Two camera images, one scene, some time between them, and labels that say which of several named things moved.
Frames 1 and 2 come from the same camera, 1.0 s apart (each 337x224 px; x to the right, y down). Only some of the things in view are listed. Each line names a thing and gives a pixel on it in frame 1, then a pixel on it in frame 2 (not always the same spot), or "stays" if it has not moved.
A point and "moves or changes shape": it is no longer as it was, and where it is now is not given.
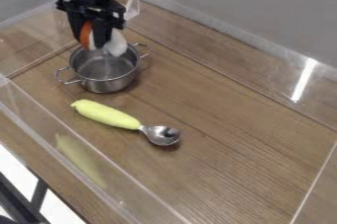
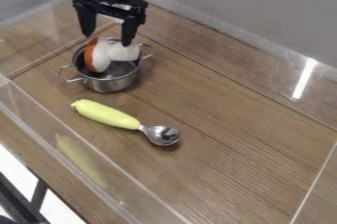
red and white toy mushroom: x=115 y=44 moves or changes shape
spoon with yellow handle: x=159 y=134 stays
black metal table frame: x=24 y=210 stays
